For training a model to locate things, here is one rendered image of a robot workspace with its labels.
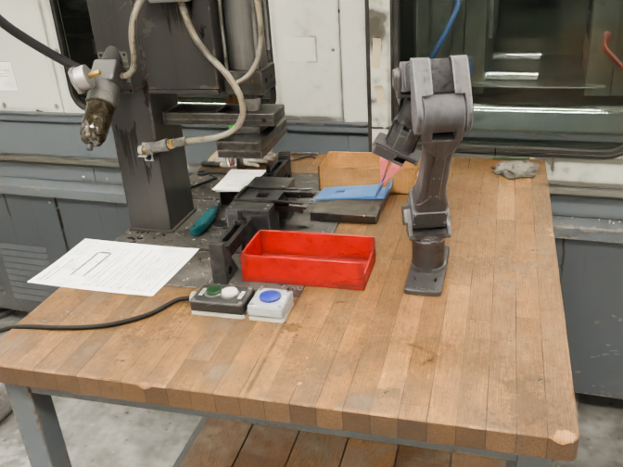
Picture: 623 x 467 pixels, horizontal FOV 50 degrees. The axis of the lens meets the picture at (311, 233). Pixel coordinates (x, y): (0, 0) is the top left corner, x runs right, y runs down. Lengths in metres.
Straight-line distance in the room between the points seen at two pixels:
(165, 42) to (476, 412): 0.94
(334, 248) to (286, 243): 0.10
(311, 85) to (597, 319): 1.14
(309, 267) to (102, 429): 1.39
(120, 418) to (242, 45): 1.53
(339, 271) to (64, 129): 1.53
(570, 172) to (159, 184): 1.13
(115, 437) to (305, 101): 1.29
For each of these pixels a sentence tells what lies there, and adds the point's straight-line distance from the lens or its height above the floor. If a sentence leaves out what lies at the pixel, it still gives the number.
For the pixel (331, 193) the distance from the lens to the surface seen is 1.49.
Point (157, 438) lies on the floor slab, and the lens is 2.41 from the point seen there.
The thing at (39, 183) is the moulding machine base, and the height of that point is 0.70.
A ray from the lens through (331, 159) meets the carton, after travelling 1.85.
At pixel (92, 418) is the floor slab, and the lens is 2.57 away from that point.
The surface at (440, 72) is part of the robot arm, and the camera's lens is 1.16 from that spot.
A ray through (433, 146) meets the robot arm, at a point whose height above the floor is 1.19.
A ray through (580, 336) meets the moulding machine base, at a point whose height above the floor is 0.31.
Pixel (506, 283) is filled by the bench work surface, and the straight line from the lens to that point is 1.33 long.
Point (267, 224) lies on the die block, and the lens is 1.47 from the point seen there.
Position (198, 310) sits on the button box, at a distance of 1.26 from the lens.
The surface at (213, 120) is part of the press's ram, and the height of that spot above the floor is 1.17.
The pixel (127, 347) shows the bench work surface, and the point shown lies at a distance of 1.22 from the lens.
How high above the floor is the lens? 1.56
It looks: 25 degrees down
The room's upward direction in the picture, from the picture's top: 4 degrees counter-clockwise
